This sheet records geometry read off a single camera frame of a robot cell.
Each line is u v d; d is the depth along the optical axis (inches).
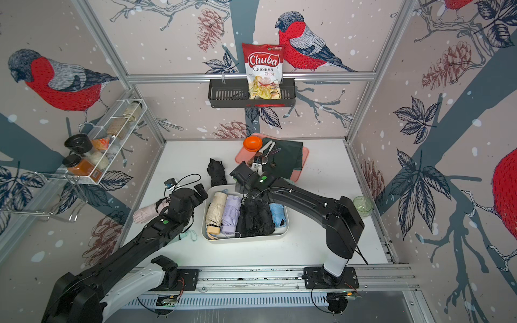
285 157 43.4
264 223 32.8
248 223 32.7
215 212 32.4
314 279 29.4
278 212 33.7
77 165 23.5
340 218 16.9
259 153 44.9
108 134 29.7
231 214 32.0
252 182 23.6
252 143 45.0
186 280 28.8
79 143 24.4
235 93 42.1
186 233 26.3
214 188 36.2
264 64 32.3
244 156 44.9
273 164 41.9
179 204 24.0
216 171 40.0
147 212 33.8
